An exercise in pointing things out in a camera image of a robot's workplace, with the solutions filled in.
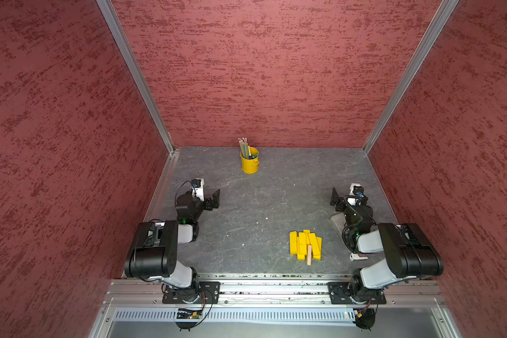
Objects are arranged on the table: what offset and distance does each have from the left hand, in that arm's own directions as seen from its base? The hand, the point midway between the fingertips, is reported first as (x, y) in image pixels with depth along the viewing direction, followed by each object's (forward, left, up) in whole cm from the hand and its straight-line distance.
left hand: (209, 191), depth 93 cm
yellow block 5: (-20, -48, -6) cm, 52 cm away
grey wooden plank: (-11, -58, -4) cm, 59 cm away
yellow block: (-20, -37, -7) cm, 43 cm away
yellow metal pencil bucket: (+18, -18, +2) cm, 25 cm away
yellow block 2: (-22, -40, -6) cm, 46 cm away
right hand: (-1, -60, +3) cm, 60 cm away
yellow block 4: (-16, -43, -6) cm, 47 cm away
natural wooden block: (-25, -43, -6) cm, 50 cm away
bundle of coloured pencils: (+22, -15, +6) cm, 27 cm away
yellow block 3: (-22, -46, -6) cm, 51 cm away
